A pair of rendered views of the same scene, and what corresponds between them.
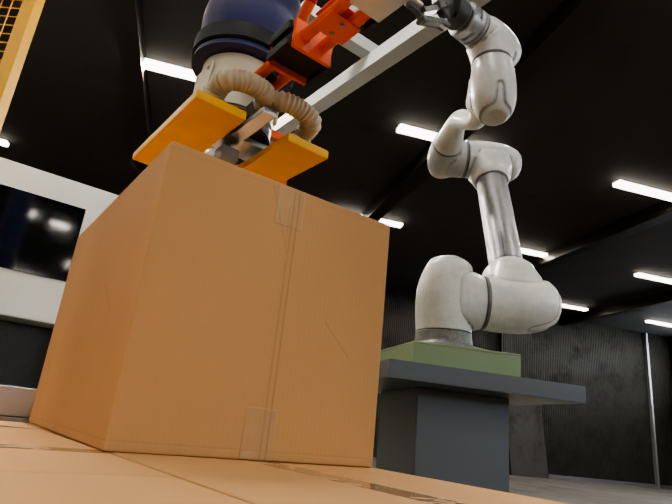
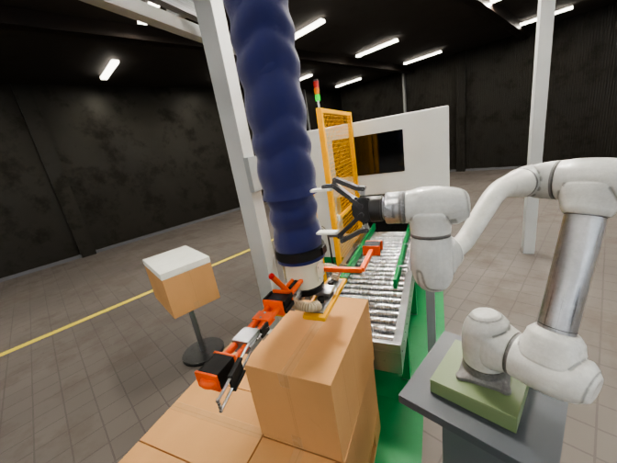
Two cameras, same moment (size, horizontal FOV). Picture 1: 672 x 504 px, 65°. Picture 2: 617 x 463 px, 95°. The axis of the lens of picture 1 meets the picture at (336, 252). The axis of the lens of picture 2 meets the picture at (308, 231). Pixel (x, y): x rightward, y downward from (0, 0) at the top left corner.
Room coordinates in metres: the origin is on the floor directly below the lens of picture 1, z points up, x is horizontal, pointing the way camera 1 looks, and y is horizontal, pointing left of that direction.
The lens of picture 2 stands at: (0.49, -0.82, 1.79)
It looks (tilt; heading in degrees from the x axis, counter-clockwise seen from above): 17 degrees down; 62
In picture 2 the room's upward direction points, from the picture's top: 9 degrees counter-clockwise
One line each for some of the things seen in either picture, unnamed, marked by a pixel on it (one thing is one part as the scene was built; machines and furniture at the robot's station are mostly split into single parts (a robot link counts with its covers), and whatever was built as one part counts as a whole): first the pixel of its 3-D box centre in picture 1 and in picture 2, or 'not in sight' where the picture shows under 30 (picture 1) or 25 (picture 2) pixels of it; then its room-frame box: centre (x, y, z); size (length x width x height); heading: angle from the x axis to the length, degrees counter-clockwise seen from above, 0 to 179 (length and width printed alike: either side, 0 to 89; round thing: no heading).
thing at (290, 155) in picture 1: (265, 165); (326, 293); (1.07, 0.18, 1.13); 0.34 x 0.10 x 0.05; 36
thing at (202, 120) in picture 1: (185, 131); not in sight; (0.96, 0.33, 1.13); 0.34 x 0.10 x 0.05; 36
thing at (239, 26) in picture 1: (245, 63); (300, 249); (1.01, 0.25, 1.35); 0.23 x 0.23 x 0.04
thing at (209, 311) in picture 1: (197, 330); (319, 361); (1.01, 0.24, 0.74); 0.60 x 0.40 x 0.40; 35
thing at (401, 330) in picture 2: not in sight; (411, 271); (2.45, 0.89, 0.50); 2.31 x 0.05 x 0.19; 36
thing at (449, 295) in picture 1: (447, 294); (487, 337); (1.46, -0.33, 0.98); 0.18 x 0.16 x 0.22; 90
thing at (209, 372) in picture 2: not in sight; (217, 370); (0.53, -0.10, 1.24); 0.08 x 0.07 x 0.05; 36
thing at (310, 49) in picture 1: (300, 53); (278, 301); (0.81, 0.10, 1.24); 0.10 x 0.08 x 0.06; 126
